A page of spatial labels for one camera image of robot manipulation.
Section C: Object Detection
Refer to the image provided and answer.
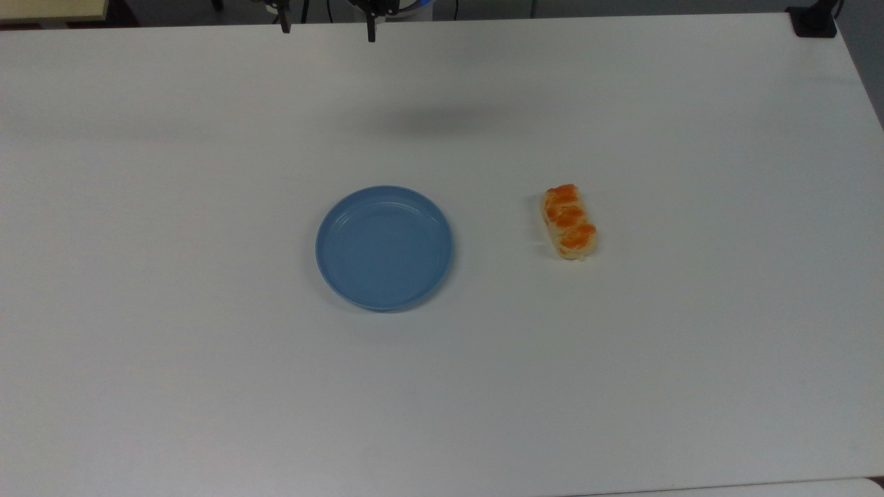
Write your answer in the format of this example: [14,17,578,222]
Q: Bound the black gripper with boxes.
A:
[252,0,403,43]

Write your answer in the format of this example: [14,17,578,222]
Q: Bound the orange glazed bread loaf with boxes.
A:
[540,184,598,262]

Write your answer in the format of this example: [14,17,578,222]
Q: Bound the black table clamp mount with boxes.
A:
[786,0,845,38]

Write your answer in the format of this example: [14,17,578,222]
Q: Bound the light wooden desk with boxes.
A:
[0,0,111,27]

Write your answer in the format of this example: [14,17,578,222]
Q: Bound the blue round plate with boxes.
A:
[316,185,454,312]

